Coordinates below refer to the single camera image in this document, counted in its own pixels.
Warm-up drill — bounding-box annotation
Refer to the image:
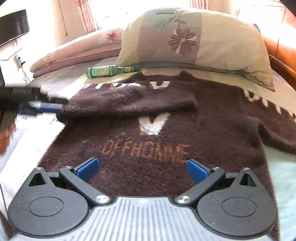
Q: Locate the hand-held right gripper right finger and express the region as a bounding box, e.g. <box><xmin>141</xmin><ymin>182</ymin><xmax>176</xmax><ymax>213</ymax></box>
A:
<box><xmin>174</xmin><ymin>159</ymin><xmax>258</xmax><ymax>207</ymax></box>

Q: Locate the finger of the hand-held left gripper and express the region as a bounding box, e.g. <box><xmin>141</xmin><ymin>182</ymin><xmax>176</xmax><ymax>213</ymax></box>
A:
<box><xmin>9</xmin><ymin>87</ymin><xmax>70</xmax><ymax>103</ymax></box>
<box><xmin>29</xmin><ymin>101</ymin><xmax>63</xmax><ymax>114</ymax></box>

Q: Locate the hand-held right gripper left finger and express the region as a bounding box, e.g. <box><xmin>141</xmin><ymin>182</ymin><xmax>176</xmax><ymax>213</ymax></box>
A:
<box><xmin>28</xmin><ymin>157</ymin><xmax>112</xmax><ymax>207</ymax></box>

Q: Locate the brown fuzzy sweater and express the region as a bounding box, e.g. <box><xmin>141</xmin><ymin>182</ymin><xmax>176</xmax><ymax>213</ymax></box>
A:
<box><xmin>38</xmin><ymin>70</ymin><xmax>296</xmax><ymax>239</ymax></box>

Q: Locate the person's left hand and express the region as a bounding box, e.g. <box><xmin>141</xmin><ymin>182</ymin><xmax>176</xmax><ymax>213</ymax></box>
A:
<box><xmin>0</xmin><ymin>123</ymin><xmax>16</xmax><ymax>155</ymax></box>

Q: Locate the white power strip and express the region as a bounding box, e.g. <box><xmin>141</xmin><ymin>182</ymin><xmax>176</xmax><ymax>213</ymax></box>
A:
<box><xmin>14</xmin><ymin>54</ymin><xmax>26</xmax><ymax>68</ymax></box>

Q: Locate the folded pink floral quilt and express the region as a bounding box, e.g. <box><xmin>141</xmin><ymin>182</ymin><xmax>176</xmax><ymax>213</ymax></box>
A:
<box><xmin>30</xmin><ymin>28</ymin><xmax>126</xmax><ymax>78</ymax></box>

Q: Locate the green glass bottle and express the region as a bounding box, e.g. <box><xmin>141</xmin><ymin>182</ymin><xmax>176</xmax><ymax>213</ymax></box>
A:
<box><xmin>86</xmin><ymin>65</ymin><xmax>141</xmax><ymax>79</ymax></box>

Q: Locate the dark television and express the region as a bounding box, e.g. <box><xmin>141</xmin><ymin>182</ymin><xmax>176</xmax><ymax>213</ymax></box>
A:
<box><xmin>0</xmin><ymin>10</ymin><xmax>30</xmax><ymax>47</ymax></box>

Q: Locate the pink patterned curtain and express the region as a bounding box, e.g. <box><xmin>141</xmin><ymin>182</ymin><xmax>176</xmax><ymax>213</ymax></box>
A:
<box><xmin>188</xmin><ymin>0</ymin><xmax>208</xmax><ymax>8</ymax></box>
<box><xmin>75</xmin><ymin>0</ymin><xmax>102</xmax><ymax>33</ymax></box>

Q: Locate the floral patchwork pillow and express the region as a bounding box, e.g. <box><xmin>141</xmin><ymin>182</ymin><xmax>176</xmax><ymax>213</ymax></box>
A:
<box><xmin>116</xmin><ymin>8</ymin><xmax>276</xmax><ymax>92</ymax></box>

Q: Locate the wooden headboard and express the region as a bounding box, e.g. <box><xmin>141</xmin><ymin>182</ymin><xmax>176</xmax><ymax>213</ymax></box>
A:
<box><xmin>236</xmin><ymin>5</ymin><xmax>296</xmax><ymax>91</ymax></box>

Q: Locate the hanging pull cord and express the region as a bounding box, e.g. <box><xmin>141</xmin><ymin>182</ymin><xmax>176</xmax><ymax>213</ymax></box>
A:
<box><xmin>58</xmin><ymin>0</ymin><xmax>69</xmax><ymax>36</ymax></box>

